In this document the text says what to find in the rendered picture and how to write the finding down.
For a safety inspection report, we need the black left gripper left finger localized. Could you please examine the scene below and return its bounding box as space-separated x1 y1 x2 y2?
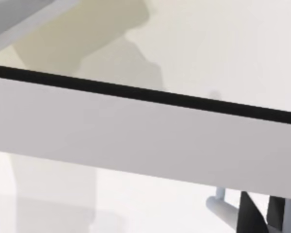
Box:
237 191 270 233

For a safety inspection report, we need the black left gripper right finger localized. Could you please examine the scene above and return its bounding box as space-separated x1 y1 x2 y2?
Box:
266 195 288 233

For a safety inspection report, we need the grey metal table frame tube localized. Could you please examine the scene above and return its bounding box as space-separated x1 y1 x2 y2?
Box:
205 187 241 232

